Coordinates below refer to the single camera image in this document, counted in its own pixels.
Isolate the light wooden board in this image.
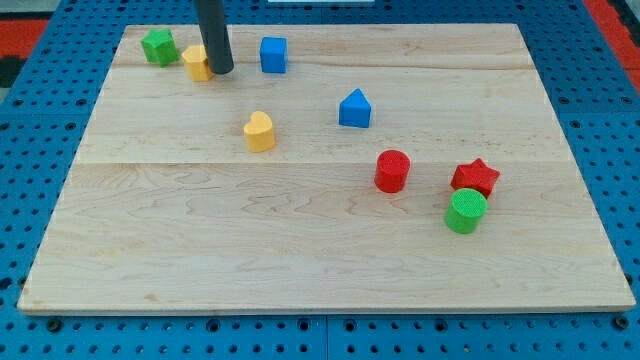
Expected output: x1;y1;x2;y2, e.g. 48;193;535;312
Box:
17;23;636;316

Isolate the blue cube block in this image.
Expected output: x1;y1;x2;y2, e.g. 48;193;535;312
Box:
259;37;288;74

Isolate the red cylinder block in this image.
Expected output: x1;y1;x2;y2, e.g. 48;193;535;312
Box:
374;149;411;193

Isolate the blue triangle block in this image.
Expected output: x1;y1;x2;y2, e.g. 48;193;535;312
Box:
338;88;372;128

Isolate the yellow heart block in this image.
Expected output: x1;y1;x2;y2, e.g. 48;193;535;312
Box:
243;111;276;153

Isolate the green cylinder block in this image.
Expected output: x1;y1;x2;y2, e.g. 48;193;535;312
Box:
444;188;488;234

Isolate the red star block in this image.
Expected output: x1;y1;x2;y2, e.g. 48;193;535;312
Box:
450;158;501;199

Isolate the yellow pentagon block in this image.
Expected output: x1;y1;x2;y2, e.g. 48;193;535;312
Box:
181;45;214;82

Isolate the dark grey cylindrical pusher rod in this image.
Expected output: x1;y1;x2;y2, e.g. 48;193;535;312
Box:
193;0;234;75

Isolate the green star block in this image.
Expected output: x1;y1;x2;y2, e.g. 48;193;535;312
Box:
140;29;179;67

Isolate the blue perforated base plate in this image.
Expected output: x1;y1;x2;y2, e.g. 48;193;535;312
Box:
1;1;639;359

